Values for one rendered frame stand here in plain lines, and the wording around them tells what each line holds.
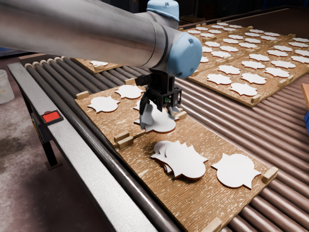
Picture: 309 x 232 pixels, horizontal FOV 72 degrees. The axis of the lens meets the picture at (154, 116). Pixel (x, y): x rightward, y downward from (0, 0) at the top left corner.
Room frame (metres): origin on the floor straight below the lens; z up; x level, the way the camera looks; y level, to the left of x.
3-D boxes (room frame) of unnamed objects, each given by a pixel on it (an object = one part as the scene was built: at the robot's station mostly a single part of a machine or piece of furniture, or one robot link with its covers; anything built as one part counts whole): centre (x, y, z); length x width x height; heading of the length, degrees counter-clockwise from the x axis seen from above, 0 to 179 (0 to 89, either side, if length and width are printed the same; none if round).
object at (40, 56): (2.72, -0.63, 0.90); 4.04 x 0.06 x 0.10; 129
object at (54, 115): (0.77, 0.45, 0.92); 0.06 x 0.06 x 0.01; 39
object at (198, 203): (0.50, -0.12, 0.93); 0.41 x 0.35 x 0.02; 38
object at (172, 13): (0.55, -0.02, 1.35); 0.09 x 0.08 x 0.11; 131
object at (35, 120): (0.92, 0.58, 0.77); 0.14 x 0.11 x 0.18; 39
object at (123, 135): (0.61, 0.12, 0.95); 0.06 x 0.02 x 0.03; 126
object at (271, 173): (0.43, -0.35, 0.95); 0.06 x 0.02 x 0.03; 128
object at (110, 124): (0.84, 0.13, 0.93); 0.41 x 0.35 x 0.02; 36
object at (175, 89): (0.55, -0.02, 1.19); 0.09 x 0.08 x 0.12; 35
